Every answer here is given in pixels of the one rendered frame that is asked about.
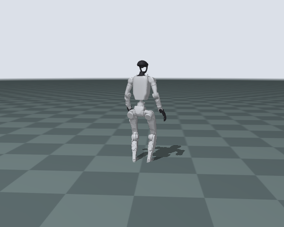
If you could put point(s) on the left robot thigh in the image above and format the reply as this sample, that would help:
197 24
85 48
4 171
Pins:
134 124

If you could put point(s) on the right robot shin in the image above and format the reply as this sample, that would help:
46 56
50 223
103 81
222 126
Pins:
151 147

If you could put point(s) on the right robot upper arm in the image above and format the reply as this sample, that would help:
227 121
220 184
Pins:
153 86

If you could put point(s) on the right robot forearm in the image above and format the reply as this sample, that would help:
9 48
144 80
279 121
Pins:
158 103

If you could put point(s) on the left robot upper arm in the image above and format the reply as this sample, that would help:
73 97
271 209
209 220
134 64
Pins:
129 87

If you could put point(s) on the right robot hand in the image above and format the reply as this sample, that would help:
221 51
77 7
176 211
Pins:
162 111

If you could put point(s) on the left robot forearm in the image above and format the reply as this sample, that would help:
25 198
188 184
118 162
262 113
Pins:
127 101

